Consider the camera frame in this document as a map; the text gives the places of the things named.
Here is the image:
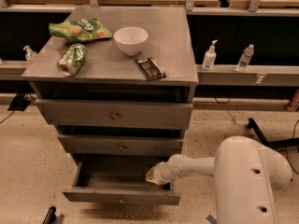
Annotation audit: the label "grey drawer cabinet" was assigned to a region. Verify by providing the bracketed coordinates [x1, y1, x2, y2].
[21, 5, 199, 206]

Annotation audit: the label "black stand base legs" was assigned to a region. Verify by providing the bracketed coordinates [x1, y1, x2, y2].
[247, 118, 299, 149]

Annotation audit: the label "black object at floor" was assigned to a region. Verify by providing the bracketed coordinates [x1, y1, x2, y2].
[42, 206, 56, 224]

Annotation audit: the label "white pump sanitizer bottle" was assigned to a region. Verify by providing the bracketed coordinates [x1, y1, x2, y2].
[202, 40, 217, 70]

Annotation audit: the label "clear water bottle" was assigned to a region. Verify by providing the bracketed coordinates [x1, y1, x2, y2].
[235, 44, 254, 72]

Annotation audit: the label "black snack wrapper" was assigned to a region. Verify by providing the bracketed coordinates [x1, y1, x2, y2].
[136, 57, 166, 81]

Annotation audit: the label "small clear pump bottle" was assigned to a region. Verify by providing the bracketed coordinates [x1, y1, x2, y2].
[23, 45, 37, 61]

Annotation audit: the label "grey drawer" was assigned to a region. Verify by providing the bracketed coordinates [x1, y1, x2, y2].
[36, 99, 192, 130]
[58, 134, 183, 157]
[63, 154, 180, 205]

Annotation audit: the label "grey middle drawer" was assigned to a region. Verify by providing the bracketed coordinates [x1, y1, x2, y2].
[58, 134, 183, 157]

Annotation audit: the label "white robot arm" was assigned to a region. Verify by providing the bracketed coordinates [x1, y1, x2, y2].
[146, 136, 292, 224]

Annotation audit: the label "grey bottom drawer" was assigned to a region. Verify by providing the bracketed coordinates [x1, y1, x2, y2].
[63, 154, 180, 205]

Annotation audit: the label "grey top drawer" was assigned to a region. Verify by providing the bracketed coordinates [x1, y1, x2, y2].
[36, 99, 192, 130]

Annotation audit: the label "black floor box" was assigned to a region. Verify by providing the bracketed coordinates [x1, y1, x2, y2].
[7, 93, 31, 111]

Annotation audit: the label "green soda can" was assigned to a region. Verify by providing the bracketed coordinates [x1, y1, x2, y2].
[57, 43, 87, 77]

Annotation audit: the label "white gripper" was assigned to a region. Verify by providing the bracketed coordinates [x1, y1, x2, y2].
[146, 162, 171, 185]

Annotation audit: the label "white bowl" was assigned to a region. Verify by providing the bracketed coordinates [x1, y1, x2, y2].
[113, 27, 149, 56]

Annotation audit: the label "green chip bag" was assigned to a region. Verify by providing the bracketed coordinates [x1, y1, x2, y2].
[49, 18, 112, 42]

